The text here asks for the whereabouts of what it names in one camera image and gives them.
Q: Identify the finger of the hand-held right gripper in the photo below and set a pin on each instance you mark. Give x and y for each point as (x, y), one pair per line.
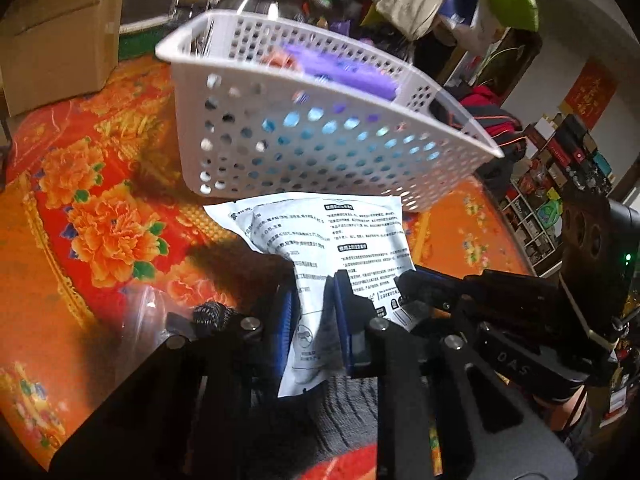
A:
(520, 355)
(450, 287)

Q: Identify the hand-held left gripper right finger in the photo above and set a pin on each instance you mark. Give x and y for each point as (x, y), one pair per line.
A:
(350, 330)

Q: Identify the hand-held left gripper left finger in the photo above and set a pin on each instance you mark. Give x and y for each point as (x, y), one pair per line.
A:
(285, 325)

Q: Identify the white printed packet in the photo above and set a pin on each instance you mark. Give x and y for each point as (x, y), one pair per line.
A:
(310, 240)

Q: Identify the dark knit cloth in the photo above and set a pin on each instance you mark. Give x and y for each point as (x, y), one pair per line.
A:
(320, 420)

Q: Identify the white perforated plastic basket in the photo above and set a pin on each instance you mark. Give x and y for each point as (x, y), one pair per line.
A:
(310, 160)

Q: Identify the teal tissue pack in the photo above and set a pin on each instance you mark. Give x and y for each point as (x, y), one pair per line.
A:
(291, 120)

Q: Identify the purple tissue pack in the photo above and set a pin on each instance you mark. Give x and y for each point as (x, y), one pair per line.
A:
(345, 70)

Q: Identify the white plush dog toy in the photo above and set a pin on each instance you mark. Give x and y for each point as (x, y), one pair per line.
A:
(280, 58)

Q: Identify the person's right forearm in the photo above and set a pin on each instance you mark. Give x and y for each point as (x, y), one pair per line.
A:
(570, 415)

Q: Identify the white shelf with boxes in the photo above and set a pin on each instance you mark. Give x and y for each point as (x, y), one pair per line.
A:
(550, 160)

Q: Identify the red and black clothes pile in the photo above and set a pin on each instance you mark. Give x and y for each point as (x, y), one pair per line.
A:
(490, 110)

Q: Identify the red floral tablecloth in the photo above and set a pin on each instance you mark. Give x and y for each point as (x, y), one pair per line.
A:
(100, 210)

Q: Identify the white and blue bag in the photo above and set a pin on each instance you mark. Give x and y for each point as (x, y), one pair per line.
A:
(465, 15)

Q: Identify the open cardboard box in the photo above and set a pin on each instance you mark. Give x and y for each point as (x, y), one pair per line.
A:
(55, 35)

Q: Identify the red wall poster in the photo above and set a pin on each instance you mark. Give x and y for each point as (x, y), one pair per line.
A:
(590, 95)

